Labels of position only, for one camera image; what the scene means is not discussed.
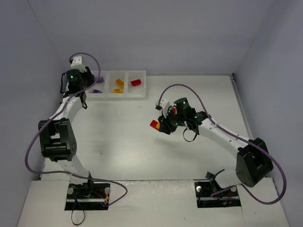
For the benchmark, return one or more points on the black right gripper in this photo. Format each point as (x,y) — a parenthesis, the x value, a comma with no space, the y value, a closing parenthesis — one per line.
(164,123)

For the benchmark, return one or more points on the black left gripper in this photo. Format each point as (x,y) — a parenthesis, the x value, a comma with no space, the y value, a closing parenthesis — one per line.
(89,79)

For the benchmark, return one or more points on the green yellow red lego stack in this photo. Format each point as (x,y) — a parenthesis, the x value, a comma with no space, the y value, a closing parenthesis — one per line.
(155,124)

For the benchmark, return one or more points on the yellow lego piece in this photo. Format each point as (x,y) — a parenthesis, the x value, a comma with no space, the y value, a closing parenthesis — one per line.
(117,90)

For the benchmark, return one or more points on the orange lego brick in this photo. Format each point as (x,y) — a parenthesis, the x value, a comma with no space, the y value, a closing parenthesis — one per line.
(120,83)

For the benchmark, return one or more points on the red yellow lego brick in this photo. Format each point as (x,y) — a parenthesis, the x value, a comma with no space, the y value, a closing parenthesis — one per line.
(136,82)

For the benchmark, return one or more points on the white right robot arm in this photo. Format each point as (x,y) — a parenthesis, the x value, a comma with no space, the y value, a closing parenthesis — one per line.
(252,163)

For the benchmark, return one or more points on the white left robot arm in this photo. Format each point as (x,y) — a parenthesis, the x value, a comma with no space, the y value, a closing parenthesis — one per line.
(57,140)

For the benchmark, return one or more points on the clear plastic compartment tray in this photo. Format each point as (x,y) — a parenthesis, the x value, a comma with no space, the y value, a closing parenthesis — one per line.
(129,92)

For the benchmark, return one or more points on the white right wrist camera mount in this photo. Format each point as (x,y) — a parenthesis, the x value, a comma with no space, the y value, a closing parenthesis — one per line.
(163,106)

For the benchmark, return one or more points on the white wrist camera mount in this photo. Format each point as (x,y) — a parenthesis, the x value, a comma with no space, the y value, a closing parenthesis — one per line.
(163,106)
(78,64)

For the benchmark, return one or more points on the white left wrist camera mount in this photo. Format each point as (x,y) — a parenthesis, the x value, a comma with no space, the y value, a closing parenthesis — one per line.
(78,64)

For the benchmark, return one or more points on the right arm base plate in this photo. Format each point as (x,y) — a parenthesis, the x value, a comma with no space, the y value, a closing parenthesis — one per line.
(208,196)

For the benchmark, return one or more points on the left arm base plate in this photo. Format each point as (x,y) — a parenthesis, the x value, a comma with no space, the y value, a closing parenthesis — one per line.
(88,196)

